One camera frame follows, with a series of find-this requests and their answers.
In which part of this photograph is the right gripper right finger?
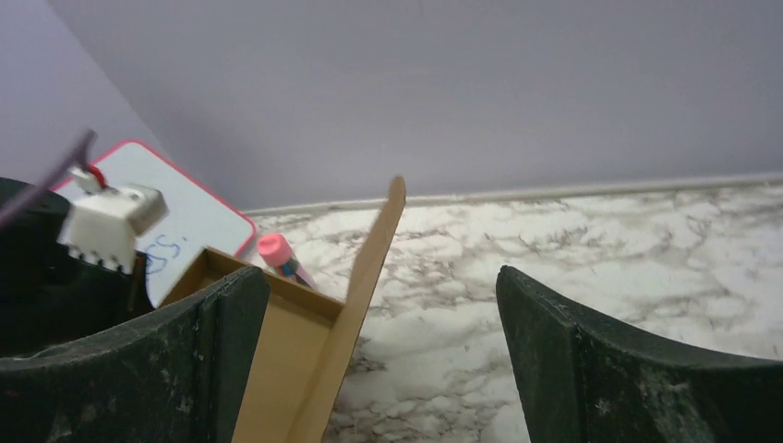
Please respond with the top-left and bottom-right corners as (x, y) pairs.
(496, 266), (782, 442)

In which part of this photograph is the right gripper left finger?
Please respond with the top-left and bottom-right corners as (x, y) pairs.
(1, 266), (271, 442)

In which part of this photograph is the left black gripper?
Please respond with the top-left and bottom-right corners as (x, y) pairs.
(1, 191), (153, 357)

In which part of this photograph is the brown cardboard box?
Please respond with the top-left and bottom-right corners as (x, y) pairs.
(165, 176), (406, 442)

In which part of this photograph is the pink-capped clear bottle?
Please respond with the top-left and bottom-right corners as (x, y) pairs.
(257, 233), (317, 290)

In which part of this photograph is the pink-framed whiteboard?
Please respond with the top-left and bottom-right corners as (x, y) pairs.
(54, 140), (257, 308)

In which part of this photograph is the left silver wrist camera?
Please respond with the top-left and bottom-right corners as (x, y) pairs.
(59, 166), (168, 275)

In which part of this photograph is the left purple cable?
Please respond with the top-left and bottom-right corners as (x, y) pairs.
(0, 128), (99, 229)

